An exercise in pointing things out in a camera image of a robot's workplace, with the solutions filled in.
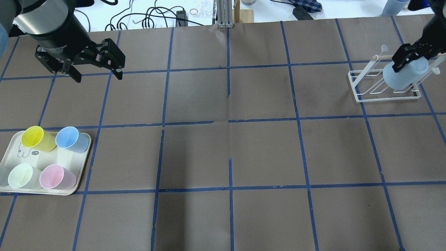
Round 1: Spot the white wire cup rack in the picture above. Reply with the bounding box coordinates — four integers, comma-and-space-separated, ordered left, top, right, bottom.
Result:
347, 45, 445, 102

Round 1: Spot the pink plastic cup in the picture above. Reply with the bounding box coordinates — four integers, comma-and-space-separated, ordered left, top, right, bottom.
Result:
39, 164, 77, 190

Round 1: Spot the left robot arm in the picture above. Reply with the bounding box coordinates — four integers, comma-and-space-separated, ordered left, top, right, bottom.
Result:
1, 0, 126, 83

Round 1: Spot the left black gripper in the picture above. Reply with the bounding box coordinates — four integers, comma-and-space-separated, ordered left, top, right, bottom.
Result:
14, 3, 125, 83

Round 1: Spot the wooden stand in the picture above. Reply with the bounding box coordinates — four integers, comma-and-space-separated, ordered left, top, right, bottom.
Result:
232, 0, 254, 23

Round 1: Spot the pale green plastic cup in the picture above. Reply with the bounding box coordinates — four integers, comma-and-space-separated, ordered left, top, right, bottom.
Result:
8, 163, 42, 189

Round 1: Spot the light blue plastic cup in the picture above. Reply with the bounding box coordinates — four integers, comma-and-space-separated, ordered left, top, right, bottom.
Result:
383, 57, 429, 90

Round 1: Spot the yellow plastic cup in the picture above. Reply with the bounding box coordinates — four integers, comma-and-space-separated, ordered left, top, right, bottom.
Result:
21, 126, 57, 152

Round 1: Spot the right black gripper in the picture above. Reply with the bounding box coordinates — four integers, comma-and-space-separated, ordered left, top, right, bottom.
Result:
392, 0, 446, 73

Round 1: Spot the dark plaid cloth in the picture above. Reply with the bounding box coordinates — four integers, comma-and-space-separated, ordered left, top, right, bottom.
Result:
289, 0, 322, 13

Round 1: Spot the aluminium frame post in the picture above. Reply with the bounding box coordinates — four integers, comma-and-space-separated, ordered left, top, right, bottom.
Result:
215, 0, 234, 28

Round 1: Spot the cream plastic tray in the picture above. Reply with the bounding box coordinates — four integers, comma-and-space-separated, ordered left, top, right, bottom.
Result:
0, 131, 90, 196

